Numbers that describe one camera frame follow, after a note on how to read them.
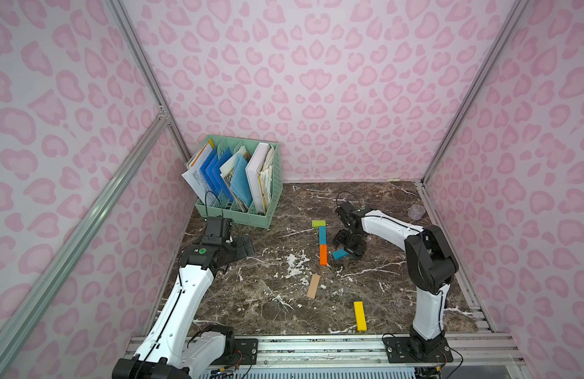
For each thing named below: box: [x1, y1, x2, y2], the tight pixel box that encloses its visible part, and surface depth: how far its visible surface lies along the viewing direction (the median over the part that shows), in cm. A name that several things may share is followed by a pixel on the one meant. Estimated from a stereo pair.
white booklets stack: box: [244, 142, 276, 215], surface depth 95 cm
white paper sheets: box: [181, 144, 214, 206], surface depth 95 cm
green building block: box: [311, 220, 326, 228], surface depth 106 cm
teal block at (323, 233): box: [318, 225, 328, 245], surface depth 102 cm
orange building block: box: [319, 243, 328, 267], surface depth 97 cm
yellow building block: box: [353, 300, 367, 331], surface depth 81 cm
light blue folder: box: [230, 153, 253, 208], surface depth 93 cm
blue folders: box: [200, 148, 234, 203], surface depth 100 cm
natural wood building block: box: [306, 273, 322, 300], surface depth 88 cm
